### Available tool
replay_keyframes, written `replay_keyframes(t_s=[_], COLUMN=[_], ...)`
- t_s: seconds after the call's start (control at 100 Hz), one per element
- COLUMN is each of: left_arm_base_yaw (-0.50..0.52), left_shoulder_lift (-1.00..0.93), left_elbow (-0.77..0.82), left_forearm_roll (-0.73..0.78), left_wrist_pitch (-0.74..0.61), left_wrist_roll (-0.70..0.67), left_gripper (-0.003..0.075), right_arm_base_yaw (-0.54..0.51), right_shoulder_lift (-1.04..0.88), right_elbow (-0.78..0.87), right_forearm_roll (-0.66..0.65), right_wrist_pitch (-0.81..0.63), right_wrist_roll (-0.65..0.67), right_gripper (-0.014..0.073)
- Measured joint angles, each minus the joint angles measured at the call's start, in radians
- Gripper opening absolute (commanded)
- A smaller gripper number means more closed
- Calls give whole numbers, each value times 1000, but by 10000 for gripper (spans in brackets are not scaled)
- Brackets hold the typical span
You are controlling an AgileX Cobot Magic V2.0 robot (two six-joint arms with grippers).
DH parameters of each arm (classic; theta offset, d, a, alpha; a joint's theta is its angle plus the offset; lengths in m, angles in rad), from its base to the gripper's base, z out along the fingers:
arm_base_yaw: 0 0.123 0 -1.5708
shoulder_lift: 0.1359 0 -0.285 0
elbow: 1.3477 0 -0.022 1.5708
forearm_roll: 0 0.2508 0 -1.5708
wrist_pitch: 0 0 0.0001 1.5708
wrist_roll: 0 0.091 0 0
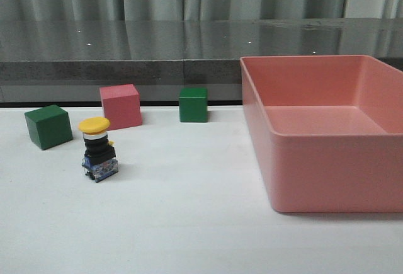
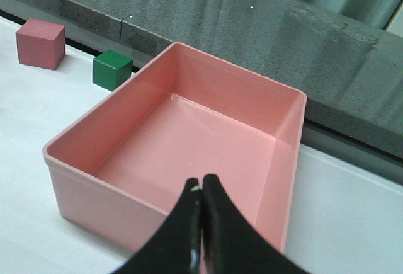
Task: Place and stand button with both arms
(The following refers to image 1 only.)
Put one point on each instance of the yellow push button switch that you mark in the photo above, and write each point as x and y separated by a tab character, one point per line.
99	159

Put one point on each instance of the small green cube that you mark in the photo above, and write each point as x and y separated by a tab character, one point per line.
193	105

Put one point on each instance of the pink cube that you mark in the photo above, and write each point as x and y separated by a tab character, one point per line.
121	106

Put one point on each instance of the pink plastic bin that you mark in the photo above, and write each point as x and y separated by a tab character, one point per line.
326	130

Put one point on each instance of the large green cube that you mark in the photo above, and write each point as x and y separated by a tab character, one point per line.
48	126

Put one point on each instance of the grey stone ledge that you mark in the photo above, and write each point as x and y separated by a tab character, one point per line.
67	62

